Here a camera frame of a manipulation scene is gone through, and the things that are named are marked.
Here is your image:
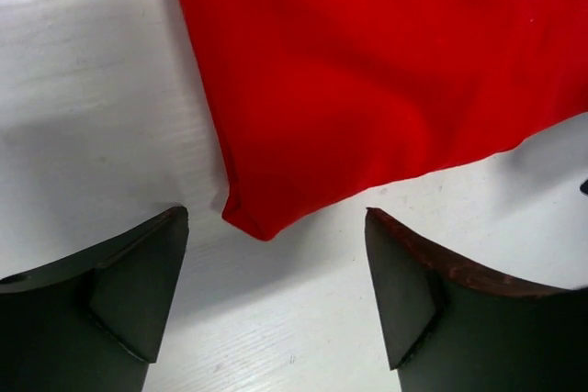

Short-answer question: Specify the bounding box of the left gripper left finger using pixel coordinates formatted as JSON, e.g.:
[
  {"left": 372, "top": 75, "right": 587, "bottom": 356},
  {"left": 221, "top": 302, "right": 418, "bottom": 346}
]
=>
[{"left": 1, "top": 206, "right": 189, "bottom": 391}]

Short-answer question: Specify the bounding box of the red t shirt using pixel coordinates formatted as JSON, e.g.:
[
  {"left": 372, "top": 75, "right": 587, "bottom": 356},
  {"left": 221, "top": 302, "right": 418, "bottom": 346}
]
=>
[{"left": 179, "top": 0, "right": 587, "bottom": 241}]

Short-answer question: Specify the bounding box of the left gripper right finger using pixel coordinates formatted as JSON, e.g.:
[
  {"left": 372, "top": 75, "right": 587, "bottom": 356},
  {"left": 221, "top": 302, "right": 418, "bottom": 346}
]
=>
[{"left": 365, "top": 208, "right": 587, "bottom": 391}]

